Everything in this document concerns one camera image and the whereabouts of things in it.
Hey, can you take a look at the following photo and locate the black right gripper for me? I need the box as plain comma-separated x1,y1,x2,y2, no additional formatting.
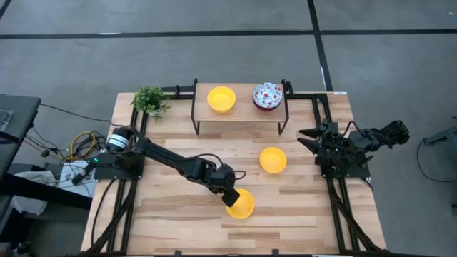
297,121,340,160

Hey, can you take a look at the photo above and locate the yellow plastic bowl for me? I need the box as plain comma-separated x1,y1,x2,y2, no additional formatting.
225,188,256,220
258,146,288,175
206,86,237,114

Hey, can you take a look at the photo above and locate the small potted green plant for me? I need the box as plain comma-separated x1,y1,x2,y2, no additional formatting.
130,85,172,121

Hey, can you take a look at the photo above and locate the grey equipment stand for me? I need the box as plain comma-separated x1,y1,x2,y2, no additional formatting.
423,116,457,146

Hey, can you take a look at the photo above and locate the white printed box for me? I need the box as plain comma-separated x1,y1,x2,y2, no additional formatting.
58,160,96,199

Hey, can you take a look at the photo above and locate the white plastic bag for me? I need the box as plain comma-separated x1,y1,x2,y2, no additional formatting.
9,171,49,217

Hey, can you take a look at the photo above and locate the black side table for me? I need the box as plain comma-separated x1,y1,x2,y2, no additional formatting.
0,93,42,179

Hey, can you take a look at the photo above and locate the wooden shelf riser black frame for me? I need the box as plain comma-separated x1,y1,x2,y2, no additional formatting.
191,78,291,136

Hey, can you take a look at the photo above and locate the thin black floor cable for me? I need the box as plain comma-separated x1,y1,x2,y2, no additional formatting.
416,138,457,183
39,103,112,124

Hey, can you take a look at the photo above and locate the thick black cable hose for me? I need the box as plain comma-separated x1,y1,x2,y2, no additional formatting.
91,178,117,249

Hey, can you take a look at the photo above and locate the yellow cable loop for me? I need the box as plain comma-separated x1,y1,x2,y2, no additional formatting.
70,131,98,161

